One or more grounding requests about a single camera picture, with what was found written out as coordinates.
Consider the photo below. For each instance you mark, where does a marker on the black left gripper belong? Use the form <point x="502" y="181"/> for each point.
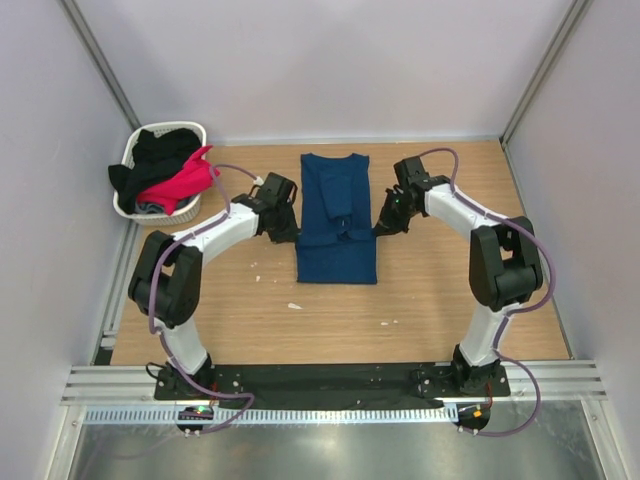
<point x="282" y="223"/>

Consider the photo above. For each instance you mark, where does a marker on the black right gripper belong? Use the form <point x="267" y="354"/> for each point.
<point x="392" y="216"/>

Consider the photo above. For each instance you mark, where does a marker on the white laundry basket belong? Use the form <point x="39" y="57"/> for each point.
<point x="182" y="215"/>

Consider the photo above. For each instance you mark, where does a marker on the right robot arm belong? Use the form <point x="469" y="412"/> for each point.
<point x="504" y="262"/>

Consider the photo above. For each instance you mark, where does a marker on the aluminium frame rail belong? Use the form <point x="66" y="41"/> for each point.
<point x="548" y="380"/>

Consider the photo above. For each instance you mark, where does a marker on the blue t shirt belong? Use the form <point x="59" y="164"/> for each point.
<point x="336" y="244"/>

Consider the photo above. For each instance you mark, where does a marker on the black t shirt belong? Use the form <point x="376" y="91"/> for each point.
<point x="155" y="159"/>

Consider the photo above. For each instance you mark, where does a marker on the pink t shirt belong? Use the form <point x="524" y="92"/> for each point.
<point x="195" y="177"/>

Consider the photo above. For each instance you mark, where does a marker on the grey t shirt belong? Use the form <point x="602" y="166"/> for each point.
<point x="149" y="208"/>

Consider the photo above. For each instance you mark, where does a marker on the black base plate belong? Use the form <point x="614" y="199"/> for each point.
<point x="335" y="387"/>

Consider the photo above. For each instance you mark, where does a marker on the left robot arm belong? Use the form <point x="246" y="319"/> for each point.
<point x="167" y="278"/>

